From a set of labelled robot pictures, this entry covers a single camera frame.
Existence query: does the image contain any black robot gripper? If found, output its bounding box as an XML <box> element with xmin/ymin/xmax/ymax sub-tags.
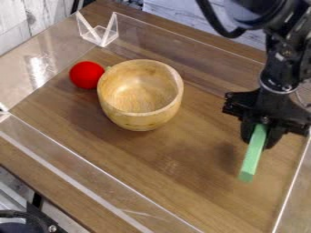
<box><xmin>223</xmin><ymin>87</ymin><xmax>311</xmax><ymax>149</ymax></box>

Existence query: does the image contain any green rectangular block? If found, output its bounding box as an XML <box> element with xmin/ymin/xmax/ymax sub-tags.
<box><xmin>238</xmin><ymin>124</ymin><xmax>267</xmax><ymax>182</ymax></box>

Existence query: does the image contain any brown wooden bowl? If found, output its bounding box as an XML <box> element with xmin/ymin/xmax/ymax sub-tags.
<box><xmin>98</xmin><ymin>59</ymin><xmax>183</xmax><ymax>131</ymax></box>

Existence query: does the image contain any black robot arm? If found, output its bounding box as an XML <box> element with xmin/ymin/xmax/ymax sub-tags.
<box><xmin>196</xmin><ymin>0</ymin><xmax>311</xmax><ymax>148</ymax></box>

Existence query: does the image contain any red toy tomato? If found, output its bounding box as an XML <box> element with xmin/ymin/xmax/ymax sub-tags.
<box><xmin>70</xmin><ymin>61</ymin><xmax>110</xmax><ymax>89</ymax></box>

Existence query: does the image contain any black table clamp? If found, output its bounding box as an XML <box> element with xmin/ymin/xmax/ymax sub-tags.
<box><xmin>0</xmin><ymin>192</ymin><xmax>68</xmax><ymax>233</ymax></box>

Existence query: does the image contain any clear acrylic tray wall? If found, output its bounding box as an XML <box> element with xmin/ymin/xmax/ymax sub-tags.
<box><xmin>0</xmin><ymin>13</ymin><xmax>306</xmax><ymax>233</ymax></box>

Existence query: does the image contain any clear acrylic corner bracket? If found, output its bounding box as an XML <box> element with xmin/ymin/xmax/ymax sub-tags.
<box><xmin>75</xmin><ymin>12</ymin><xmax>119</xmax><ymax>47</ymax></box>

